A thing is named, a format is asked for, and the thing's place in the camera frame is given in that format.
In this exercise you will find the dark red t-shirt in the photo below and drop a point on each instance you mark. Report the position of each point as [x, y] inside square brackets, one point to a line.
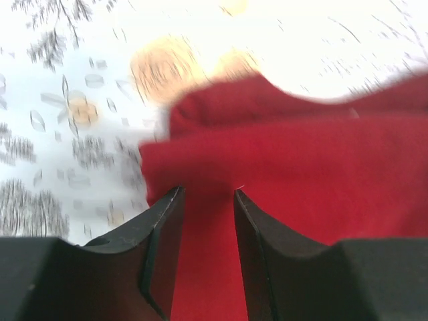
[350, 170]

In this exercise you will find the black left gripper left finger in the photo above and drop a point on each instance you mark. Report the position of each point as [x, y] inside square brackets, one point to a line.
[128, 273]

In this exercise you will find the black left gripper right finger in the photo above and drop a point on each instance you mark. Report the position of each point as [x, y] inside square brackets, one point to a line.
[288, 276]

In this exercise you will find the floral patterned table mat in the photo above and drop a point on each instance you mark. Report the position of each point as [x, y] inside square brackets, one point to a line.
[83, 82]

